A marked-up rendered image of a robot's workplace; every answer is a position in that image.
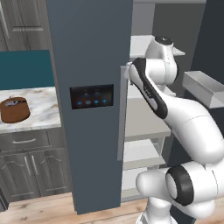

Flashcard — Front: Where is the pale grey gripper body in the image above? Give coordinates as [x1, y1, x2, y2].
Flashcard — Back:
[124, 61, 136, 87]

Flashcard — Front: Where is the white fridge shelf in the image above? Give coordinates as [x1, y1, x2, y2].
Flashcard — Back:
[129, 34, 186, 60]
[124, 98, 172, 142]
[122, 139, 166, 171]

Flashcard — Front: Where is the blue-grey fridge door with display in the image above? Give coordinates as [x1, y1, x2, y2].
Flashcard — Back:
[45, 0, 134, 215]

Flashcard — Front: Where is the fridge body with grey interior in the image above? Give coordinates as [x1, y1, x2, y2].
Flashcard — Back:
[120, 0, 208, 203]

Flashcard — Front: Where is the pale grey fridge door bin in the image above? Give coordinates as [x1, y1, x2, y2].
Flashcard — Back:
[182, 70, 224, 109]

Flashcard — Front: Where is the dark open fridge door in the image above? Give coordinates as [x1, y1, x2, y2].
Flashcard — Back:
[167, 0, 224, 224]

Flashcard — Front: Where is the grey fish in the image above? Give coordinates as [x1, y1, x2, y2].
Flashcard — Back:
[5, 99, 26, 108]

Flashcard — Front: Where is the grey wooden drawer front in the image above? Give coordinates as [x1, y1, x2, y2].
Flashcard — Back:
[0, 129, 51, 153]

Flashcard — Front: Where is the grey wooden base cupboard door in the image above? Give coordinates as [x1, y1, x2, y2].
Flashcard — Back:
[0, 153, 41, 203]
[28, 148, 73, 197]

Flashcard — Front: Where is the grey fridge door handle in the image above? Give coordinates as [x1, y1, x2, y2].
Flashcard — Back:
[116, 65, 130, 162]

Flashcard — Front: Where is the grey wooden wall cupboard door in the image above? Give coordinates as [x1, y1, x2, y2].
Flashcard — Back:
[0, 0, 53, 53]

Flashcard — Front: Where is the silver drawer handle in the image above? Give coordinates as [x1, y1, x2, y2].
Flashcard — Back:
[11, 138, 38, 145]

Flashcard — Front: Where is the silver base cupboard handle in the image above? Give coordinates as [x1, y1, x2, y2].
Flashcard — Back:
[24, 156, 32, 177]
[31, 155, 39, 176]

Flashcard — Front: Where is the silver wall cupboard handle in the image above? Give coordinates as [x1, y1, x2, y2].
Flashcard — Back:
[0, 2, 11, 41]

